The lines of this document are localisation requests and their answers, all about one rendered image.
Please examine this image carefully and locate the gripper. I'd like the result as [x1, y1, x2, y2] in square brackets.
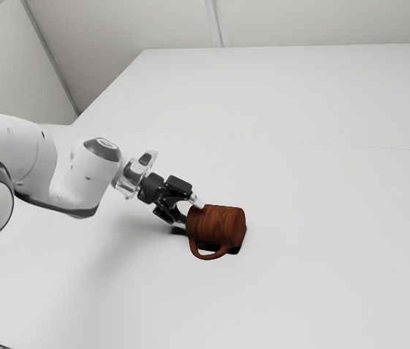
[137, 173, 206, 230]

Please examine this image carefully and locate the brown wooden mug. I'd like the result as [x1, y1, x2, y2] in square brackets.
[185, 204, 247, 260]

